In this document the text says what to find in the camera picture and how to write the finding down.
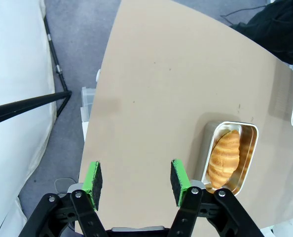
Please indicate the black tripod stand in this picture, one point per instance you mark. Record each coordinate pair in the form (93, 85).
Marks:
(25, 105)

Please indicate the clear plastic storage bin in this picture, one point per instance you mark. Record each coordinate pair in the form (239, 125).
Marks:
(88, 101)
(84, 130)

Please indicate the steel rectangular container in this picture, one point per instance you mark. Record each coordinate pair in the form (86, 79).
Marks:
(250, 153)

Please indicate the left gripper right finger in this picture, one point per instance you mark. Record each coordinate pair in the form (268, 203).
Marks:
(179, 182)

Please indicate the person in black t-shirt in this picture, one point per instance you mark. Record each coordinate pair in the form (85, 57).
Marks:
(272, 29)

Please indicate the white backdrop sheet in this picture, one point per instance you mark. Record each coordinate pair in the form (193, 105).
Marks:
(15, 86)

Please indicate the golden croissant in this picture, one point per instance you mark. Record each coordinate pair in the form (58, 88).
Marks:
(224, 158)

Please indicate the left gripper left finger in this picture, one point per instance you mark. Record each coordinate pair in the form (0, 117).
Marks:
(93, 187)

